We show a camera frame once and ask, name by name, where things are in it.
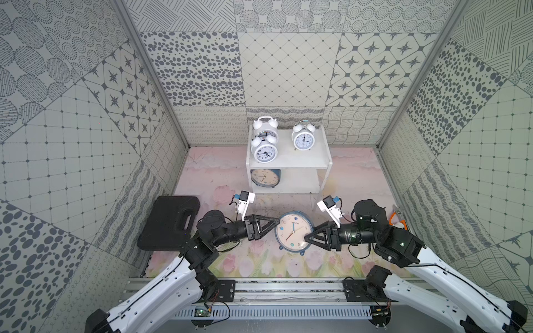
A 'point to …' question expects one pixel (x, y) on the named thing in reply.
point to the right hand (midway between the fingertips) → (308, 238)
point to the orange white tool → (401, 224)
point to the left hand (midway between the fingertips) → (279, 228)
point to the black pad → (171, 224)
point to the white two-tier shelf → (302, 172)
